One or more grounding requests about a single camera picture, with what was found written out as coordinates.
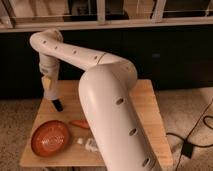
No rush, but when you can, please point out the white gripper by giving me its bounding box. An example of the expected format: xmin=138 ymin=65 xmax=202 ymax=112
xmin=39 ymin=62 xmax=63 ymax=112

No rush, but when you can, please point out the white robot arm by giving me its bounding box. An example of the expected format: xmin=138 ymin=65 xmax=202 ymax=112
xmin=30 ymin=29 xmax=162 ymax=171

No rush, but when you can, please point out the brown ceramic bowl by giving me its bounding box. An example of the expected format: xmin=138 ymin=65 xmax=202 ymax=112
xmin=31 ymin=120 xmax=71 ymax=157

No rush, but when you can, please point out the small white eraser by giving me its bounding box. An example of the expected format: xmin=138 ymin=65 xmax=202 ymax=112
xmin=77 ymin=138 xmax=83 ymax=144

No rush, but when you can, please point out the orange carrot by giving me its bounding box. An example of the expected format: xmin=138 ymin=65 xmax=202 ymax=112
xmin=70 ymin=120 xmax=89 ymax=129

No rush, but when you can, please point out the black power adapter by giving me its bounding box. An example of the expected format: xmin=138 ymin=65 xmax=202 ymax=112
xmin=181 ymin=141 xmax=194 ymax=158

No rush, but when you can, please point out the white window frame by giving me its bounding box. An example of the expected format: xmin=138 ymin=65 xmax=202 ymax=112
xmin=0 ymin=0 xmax=213 ymax=32

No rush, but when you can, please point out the black power cable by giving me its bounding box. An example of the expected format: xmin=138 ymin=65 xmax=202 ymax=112
xmin=166 ymin=101 xmax=213 ymax=171

